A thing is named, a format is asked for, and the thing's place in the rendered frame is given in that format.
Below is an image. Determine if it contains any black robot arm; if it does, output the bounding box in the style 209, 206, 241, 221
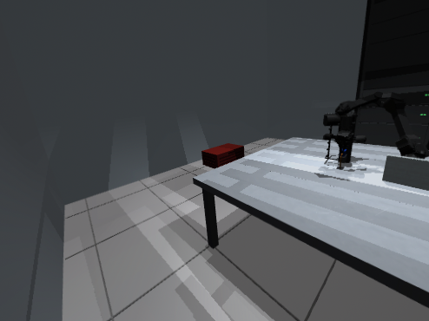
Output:
323, 92, 429, 160

